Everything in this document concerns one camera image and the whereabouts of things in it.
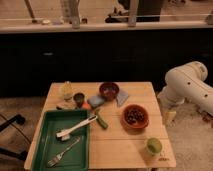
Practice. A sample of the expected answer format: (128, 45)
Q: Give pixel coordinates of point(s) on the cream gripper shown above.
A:
(169, 116)

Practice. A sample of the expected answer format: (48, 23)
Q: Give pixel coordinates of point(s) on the dark purple grapes bunch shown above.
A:
(134, 116)

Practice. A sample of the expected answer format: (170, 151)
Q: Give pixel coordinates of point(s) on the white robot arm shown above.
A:
(185, 82)

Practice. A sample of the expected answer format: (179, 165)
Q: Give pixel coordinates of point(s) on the green cup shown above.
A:
(153, 146)

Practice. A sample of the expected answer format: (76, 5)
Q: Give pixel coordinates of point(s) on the orange clay bowl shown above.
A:
(140, 125)

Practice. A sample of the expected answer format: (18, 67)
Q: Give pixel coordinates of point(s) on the grey blue cloth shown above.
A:
(121, 97)

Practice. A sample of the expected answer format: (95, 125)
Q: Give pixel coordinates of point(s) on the dark red bowl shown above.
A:
(108, 90)

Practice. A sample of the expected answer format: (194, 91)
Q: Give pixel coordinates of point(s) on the green cucumber toy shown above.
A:
(100, 121)

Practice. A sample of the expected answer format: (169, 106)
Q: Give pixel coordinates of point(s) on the small dark cup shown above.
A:
(79, 99)

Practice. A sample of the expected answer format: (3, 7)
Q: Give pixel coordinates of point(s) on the beige flat object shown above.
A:
(65, 105)

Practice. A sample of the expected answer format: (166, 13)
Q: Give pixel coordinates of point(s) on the white brush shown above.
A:
(79, 125)

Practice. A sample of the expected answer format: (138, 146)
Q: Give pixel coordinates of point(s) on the green plastic tray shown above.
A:
(48, 145)

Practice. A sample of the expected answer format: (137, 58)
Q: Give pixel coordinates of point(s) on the silver fork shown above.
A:
(56, 158)

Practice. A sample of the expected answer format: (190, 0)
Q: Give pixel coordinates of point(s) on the black chair base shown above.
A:
(9, 132)

